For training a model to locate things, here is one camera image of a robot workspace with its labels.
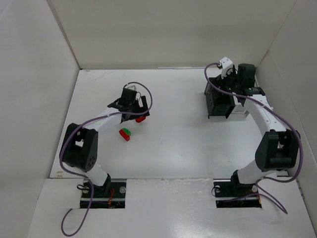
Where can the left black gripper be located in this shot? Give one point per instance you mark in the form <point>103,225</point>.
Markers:
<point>133,109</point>

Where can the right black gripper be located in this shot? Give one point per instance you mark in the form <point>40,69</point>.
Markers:
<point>220,98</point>

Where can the red rounded lego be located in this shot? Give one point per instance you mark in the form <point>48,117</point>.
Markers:
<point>140,119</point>

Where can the red and green lego block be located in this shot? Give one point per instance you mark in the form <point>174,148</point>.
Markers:
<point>125,133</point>

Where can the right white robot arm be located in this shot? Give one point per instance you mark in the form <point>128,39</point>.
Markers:
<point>280,147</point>

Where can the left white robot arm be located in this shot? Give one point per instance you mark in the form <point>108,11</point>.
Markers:
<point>80,145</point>

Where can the black two-cell container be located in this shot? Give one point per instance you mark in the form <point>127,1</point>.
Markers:
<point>218,104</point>

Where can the white two-cell container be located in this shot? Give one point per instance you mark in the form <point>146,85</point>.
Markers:
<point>239,109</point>

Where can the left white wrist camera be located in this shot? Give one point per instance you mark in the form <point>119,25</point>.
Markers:
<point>130,87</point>

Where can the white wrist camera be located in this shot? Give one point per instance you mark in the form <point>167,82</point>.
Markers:
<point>226,65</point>
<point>130,87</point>

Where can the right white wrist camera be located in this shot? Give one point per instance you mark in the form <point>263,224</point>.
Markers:
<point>226,65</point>

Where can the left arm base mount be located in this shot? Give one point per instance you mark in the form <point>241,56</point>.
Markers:
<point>110,197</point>

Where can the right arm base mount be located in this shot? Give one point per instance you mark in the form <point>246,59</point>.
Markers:
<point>230,193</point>

